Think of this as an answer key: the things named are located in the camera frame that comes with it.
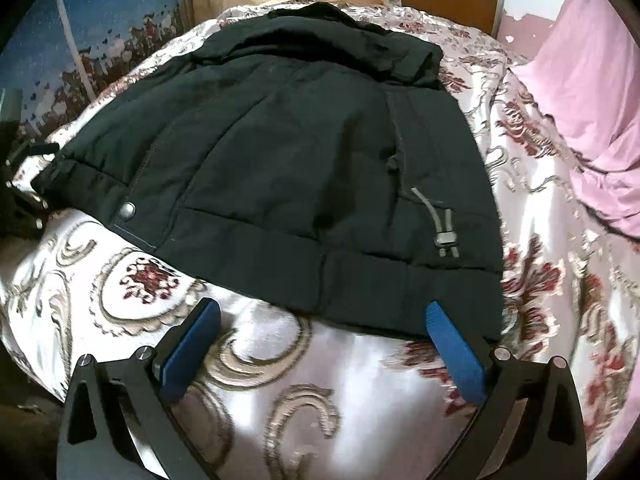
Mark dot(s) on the black jacket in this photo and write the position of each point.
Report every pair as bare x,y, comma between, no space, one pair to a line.
280,160

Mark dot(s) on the blue fabric wardrobe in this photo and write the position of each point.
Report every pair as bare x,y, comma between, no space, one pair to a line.
100,10

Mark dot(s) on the pink curtain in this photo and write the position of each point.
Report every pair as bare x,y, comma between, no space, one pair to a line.
590,85

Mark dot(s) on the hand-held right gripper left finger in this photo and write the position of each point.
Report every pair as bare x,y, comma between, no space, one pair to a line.
192,345

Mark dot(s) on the floral satin bedspread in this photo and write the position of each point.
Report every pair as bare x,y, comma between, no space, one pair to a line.
310,380

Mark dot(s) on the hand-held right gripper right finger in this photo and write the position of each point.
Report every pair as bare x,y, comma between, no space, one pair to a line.
455,355

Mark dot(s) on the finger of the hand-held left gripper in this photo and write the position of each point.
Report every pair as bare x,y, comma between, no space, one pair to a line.
42,150

